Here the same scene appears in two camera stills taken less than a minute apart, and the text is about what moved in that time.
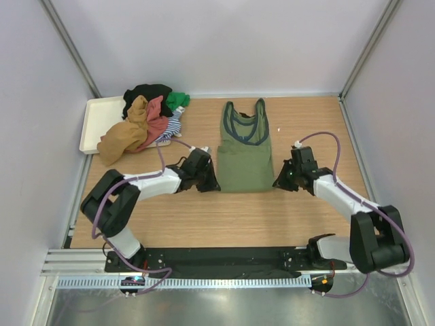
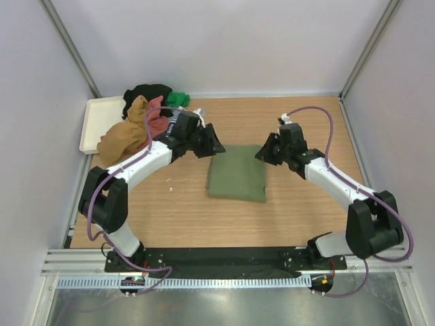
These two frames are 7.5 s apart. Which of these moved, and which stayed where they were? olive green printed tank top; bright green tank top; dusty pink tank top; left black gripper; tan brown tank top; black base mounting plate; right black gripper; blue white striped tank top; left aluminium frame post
Moved: right black gripper; olive green printed tank top; left black gripper
Stayed: tan brown tank top; bright green tank top; left aluminium frame post; dusty pink tank top; blue white striped tank top; black base mounting plate
